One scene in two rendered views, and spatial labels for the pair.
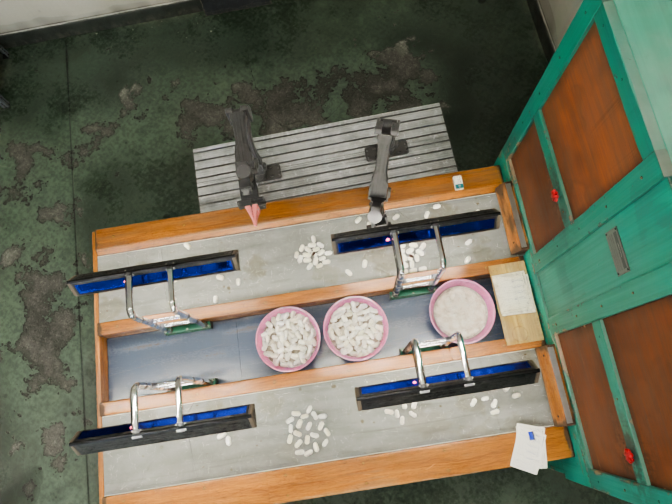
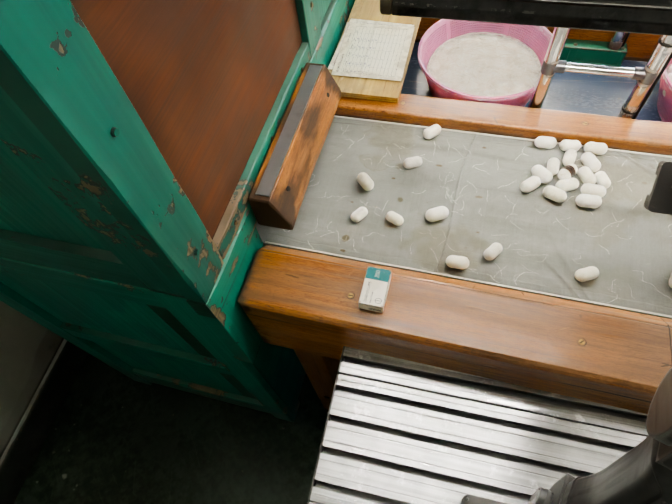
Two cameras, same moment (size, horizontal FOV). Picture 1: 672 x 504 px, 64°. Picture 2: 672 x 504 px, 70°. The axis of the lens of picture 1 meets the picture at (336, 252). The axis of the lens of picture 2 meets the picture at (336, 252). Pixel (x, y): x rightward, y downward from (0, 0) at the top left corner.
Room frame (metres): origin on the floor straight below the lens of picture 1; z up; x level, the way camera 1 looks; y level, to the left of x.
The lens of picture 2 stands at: (1.12, -0.50, 1.39)
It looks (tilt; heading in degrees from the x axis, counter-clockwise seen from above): 59 degrees down; 203
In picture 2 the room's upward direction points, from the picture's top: 11 degrees counter-clockwise
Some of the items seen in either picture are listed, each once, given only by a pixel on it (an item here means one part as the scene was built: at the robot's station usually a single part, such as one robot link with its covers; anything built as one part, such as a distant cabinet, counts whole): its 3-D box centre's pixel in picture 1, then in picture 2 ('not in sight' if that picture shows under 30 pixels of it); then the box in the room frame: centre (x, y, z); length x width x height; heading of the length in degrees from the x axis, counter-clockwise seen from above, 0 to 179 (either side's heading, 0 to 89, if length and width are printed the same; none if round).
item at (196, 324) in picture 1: (171, 301); not in sight; (0.51, 0.68, 0.90); 0.20 x 0.19 x 0.45; 89
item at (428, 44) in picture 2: (460, 312); (483, 70); (0.28, -0.46, 0.72); 0.27 x 0.27 x 0.10
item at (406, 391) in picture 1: (446, 385); not in sight; (0.01, -0.29, 1.08); 0.62 x 0.08 x 0.07; 89
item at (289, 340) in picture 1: (289, 339); not in sight; (0.30, 0.25, 0.72); 0.24 x 0.24 x 0.06
